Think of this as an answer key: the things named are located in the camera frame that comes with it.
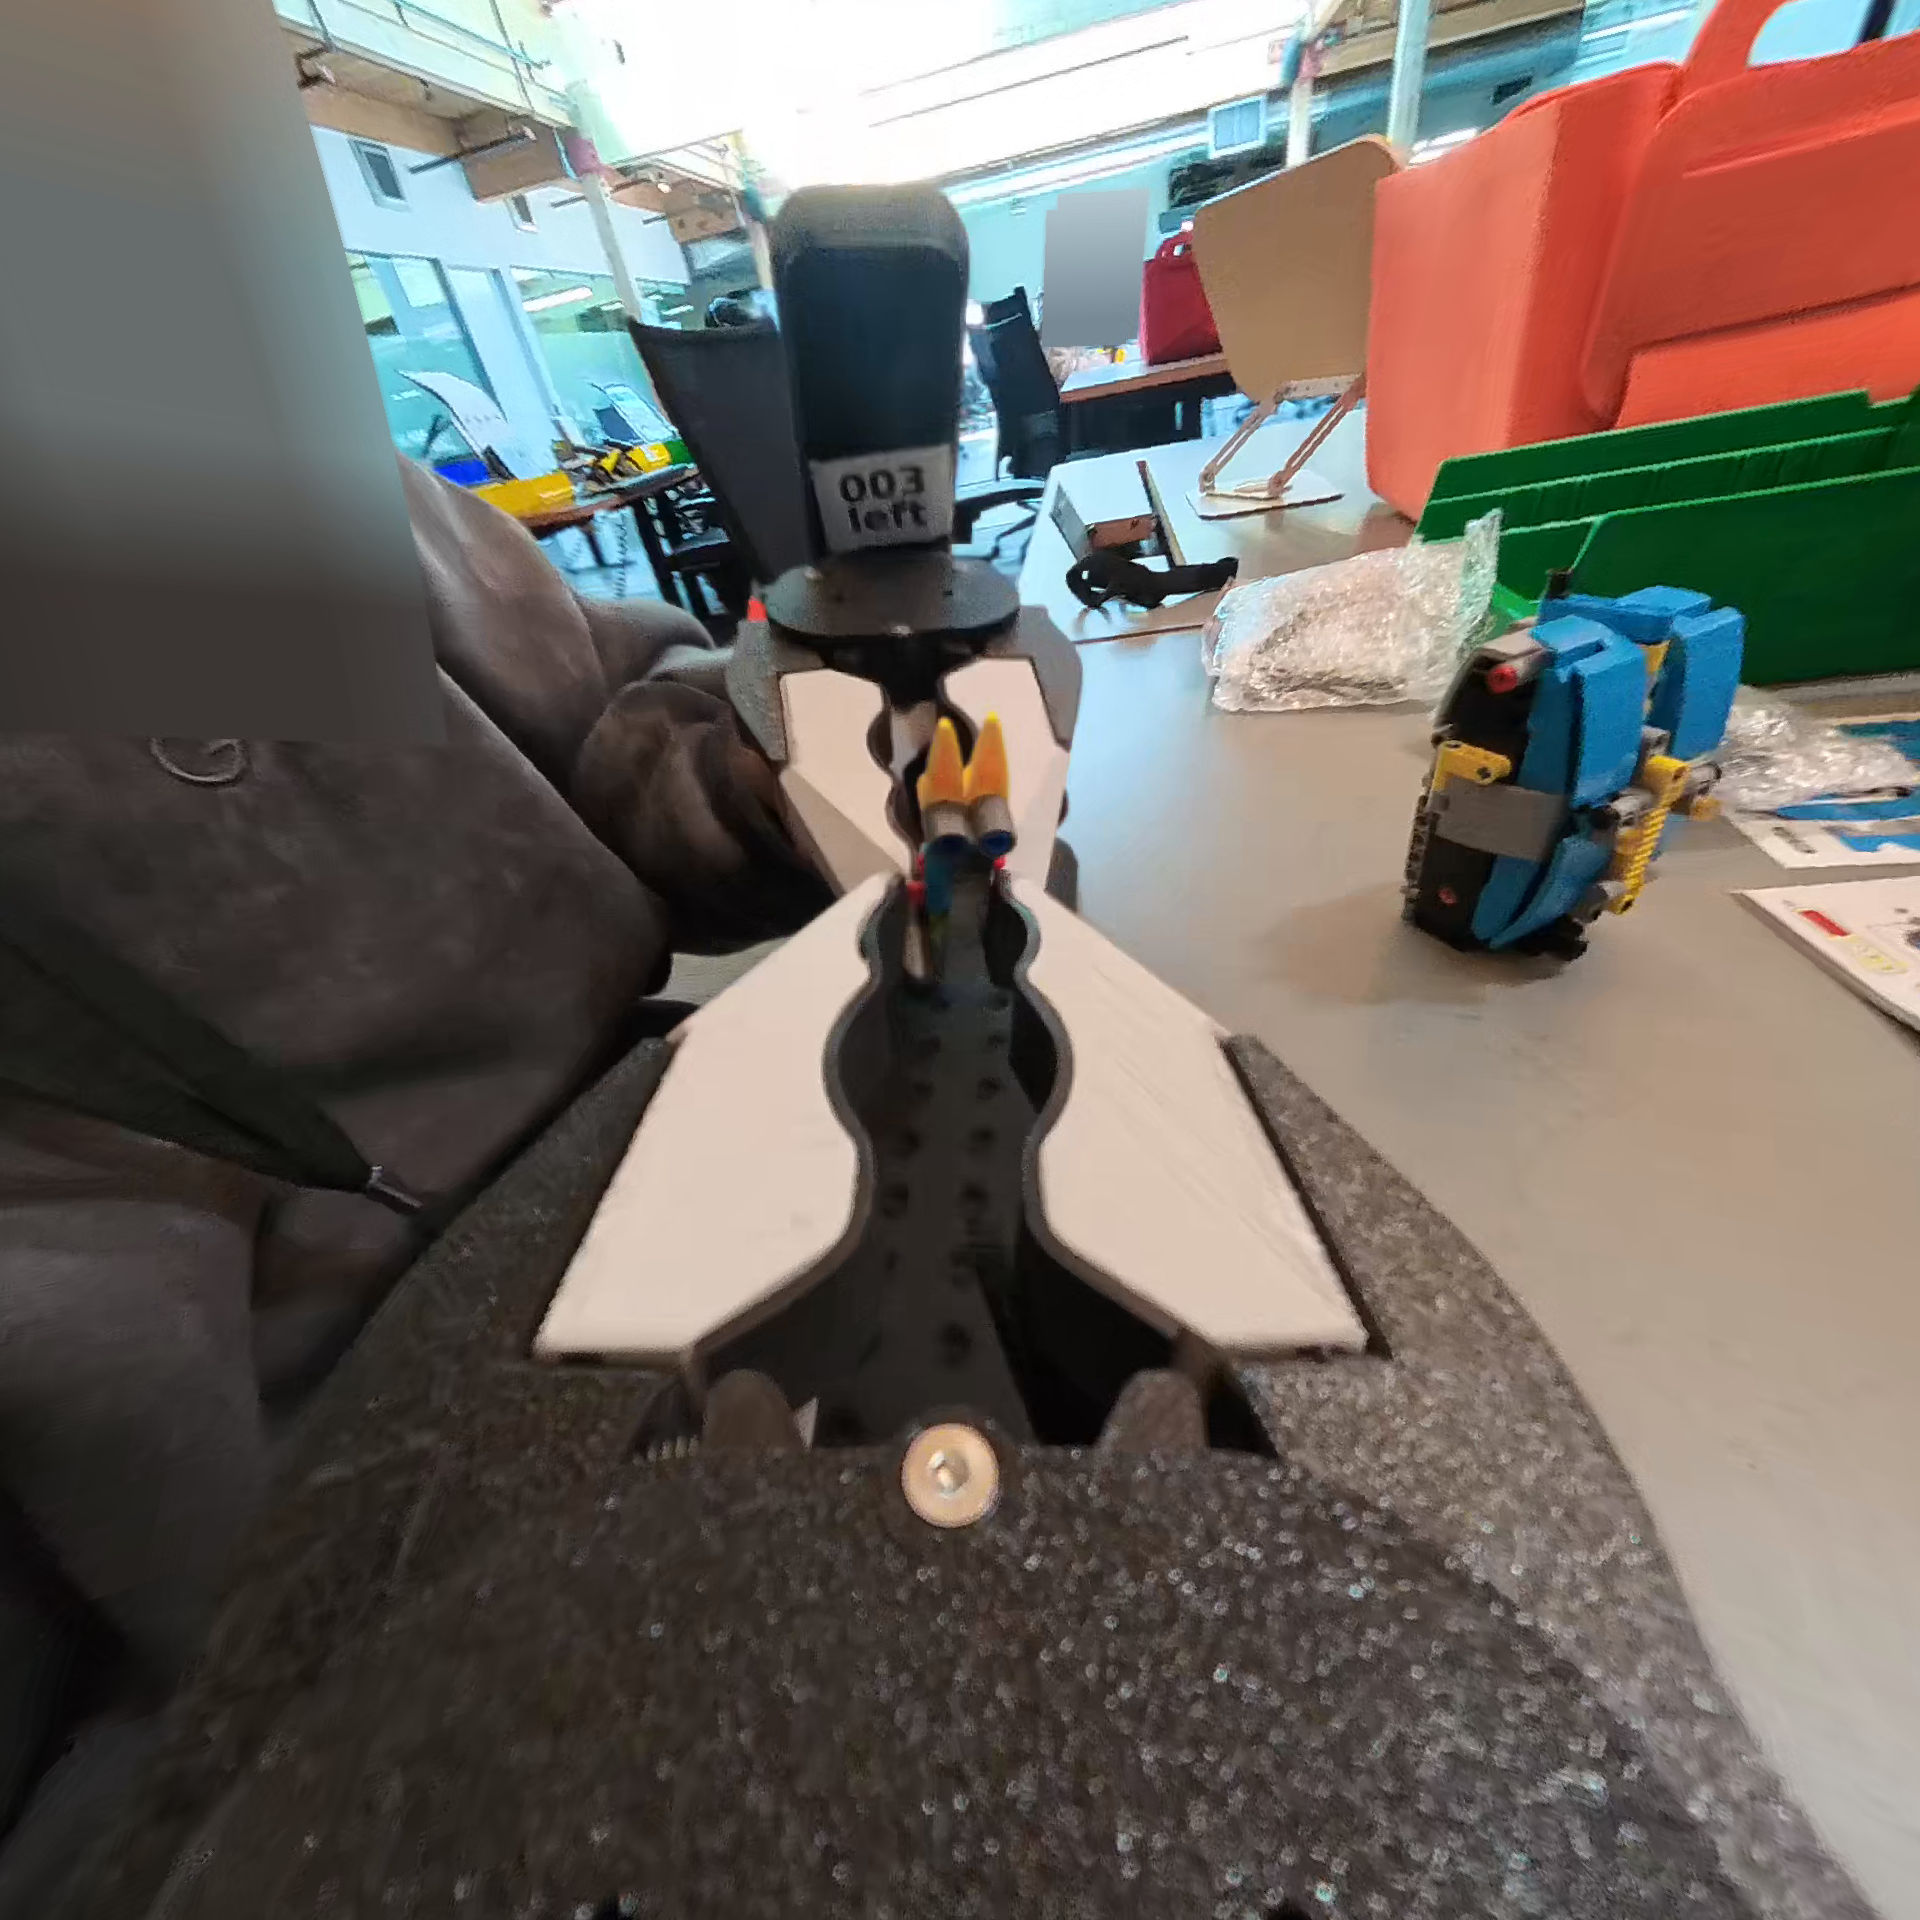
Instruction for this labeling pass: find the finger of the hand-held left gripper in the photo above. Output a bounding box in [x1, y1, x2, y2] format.
[944, 656, 1072, 883]
[780, 669, 912, 893]

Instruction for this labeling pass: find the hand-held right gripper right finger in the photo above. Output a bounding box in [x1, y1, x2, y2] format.
[993, 883, 1369, 1363]

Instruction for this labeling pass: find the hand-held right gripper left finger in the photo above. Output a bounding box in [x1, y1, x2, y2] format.
[534, 873, 912, 1369]

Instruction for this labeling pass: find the grey angled beam assembly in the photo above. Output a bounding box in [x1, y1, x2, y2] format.
[885, 703, 942, 842]

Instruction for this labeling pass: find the yellow twin cone piece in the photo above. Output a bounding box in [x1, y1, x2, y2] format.
[919, 716, 1019, 858]

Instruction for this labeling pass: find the grey desk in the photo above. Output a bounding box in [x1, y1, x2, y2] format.
[661, 405, 1920, 1920]

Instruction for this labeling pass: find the wooden tilted desk stand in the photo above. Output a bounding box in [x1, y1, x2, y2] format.
[1184, 135, 1408, 522]

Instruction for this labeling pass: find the black office chair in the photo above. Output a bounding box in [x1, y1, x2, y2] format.
[960, 287, 1069, 561]

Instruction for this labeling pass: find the black mesh chair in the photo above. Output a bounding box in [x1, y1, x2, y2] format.
[627, 319, 799, 591]

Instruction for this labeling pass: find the black perforated pad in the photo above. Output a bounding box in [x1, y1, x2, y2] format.
[832, 901, 1059, 1444]

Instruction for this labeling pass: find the red bag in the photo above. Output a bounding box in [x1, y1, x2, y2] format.
[1140, 232, 1220, 365]

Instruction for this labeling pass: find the clear plastic bag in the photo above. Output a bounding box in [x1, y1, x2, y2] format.
[1710, 691, 1920, 818]
[1204, 511, 1501, 714]

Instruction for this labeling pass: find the blue toy brick robot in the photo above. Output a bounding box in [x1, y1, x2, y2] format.
[1401, 586, 1747, 962]

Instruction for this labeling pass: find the green storage bin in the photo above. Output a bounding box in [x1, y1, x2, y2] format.
[1417, 392, 1920, 688]

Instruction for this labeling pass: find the white instruction booklet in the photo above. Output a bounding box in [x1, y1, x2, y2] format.
[1737, 877, 1920, 1034]

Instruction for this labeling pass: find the blue sticker sheet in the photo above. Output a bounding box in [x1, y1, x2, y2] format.
[1726, 717, 1920, 868]

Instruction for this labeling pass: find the black strap piece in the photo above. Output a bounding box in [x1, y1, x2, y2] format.
[1064, 552, 1241, 608]

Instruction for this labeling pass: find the black shoulder strap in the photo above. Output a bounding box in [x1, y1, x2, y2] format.
[0, 914, 430, 1217]

